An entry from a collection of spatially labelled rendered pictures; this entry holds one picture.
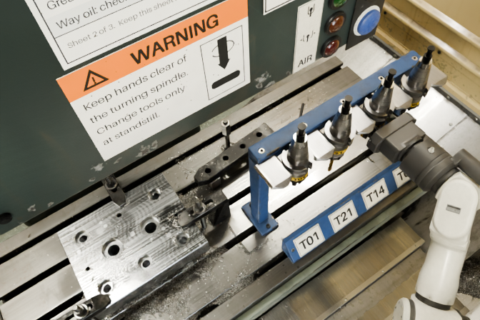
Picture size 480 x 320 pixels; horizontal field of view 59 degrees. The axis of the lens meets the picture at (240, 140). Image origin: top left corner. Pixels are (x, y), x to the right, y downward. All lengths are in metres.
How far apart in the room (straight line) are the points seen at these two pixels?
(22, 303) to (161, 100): 0.91
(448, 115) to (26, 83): 1.34
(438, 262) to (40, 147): 0.75
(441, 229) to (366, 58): 0.88
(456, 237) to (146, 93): 0.67
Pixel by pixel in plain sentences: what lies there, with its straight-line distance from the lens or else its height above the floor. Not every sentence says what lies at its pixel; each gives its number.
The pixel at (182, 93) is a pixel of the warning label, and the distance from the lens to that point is 0.37.
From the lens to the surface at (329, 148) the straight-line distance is 0.87.
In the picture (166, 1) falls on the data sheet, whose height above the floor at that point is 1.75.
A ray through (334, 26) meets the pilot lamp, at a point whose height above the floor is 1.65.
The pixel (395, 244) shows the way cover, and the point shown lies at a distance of 1.35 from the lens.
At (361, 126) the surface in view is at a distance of 0.92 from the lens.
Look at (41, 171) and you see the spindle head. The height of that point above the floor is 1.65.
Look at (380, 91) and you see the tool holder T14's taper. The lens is 0.90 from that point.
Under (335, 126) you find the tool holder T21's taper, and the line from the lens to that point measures 0.86.
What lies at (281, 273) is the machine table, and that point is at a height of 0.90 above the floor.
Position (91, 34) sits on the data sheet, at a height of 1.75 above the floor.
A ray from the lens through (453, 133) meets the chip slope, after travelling 1.49.
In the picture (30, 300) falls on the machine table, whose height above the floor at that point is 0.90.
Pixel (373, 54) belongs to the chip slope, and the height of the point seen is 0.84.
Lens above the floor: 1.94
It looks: 56 degrees down
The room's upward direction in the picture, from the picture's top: 4 degrees counter-clockwise
